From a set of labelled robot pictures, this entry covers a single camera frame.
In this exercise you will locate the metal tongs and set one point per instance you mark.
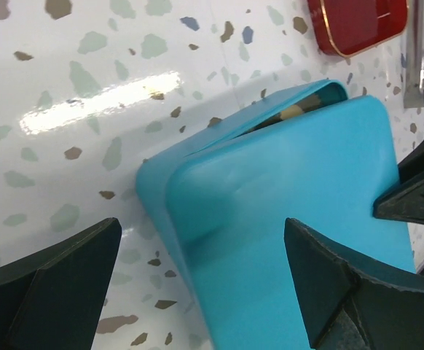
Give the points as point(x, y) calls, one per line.
point(413, 96)

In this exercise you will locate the red lacquer tray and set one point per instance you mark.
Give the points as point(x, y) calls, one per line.
point(348, 27)

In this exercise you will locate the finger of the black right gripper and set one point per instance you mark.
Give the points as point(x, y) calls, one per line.
point(405, 201)

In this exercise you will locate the teal tin lid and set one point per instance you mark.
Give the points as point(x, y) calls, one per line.
point(229, 203)

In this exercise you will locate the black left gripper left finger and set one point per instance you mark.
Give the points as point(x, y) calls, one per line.
point(52, 299)

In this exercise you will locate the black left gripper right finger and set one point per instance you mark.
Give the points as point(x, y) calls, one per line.
point(349, 300)

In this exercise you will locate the white oval chocolate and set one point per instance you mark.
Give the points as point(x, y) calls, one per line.
point(290, 112)

